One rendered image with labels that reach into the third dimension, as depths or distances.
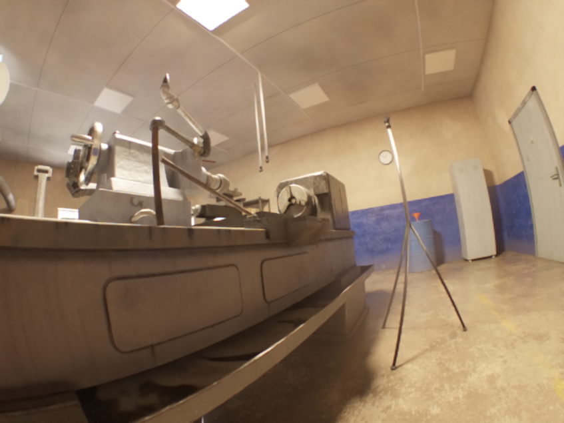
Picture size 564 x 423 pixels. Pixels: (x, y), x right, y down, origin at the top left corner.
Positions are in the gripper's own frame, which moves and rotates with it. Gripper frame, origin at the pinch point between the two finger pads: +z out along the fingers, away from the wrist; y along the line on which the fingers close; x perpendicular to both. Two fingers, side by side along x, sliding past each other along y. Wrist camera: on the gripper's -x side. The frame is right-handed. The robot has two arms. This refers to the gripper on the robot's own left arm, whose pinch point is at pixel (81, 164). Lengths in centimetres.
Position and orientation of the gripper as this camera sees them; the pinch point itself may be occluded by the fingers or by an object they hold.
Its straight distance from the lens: 98.1
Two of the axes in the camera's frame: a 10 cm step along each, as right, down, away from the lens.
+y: 5.0, 0.7, 8.6
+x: 1.0, 9.8, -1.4
